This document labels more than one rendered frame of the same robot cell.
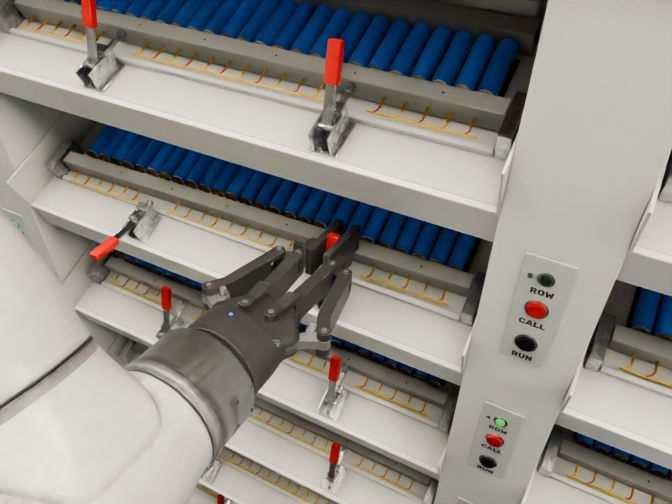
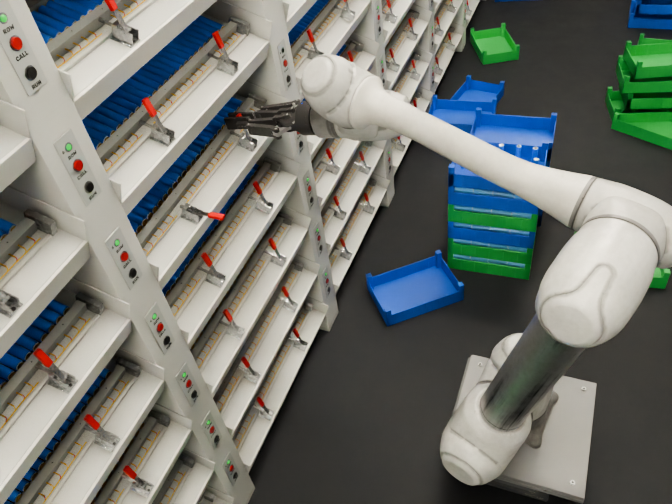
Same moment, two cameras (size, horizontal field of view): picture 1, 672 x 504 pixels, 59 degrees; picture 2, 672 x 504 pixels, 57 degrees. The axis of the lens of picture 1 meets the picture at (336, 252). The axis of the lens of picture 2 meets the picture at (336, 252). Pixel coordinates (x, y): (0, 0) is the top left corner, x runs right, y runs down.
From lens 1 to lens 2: 1.36 m
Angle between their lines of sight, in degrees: 63
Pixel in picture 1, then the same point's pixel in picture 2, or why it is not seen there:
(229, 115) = (206, 96)
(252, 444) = (258, 299)
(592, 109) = not seen: outside the picture
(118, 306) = (191, 314)
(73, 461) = not seen: hidden behind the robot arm
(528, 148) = (266, 13)
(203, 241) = (207, 190)
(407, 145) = (236, 53)
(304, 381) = (252, 218)
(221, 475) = (255, 369)
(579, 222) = (278, 24)
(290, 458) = (267, 280)
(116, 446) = not seen: hidden behind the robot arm
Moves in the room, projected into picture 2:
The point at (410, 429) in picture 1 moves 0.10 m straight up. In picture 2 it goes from (277, 182) to (270, 152)
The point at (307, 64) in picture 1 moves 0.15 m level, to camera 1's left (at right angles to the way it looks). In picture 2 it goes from (195, 61) to (191, 97)
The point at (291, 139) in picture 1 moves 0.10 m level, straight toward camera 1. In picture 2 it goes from (225, 80) to (270, 70)
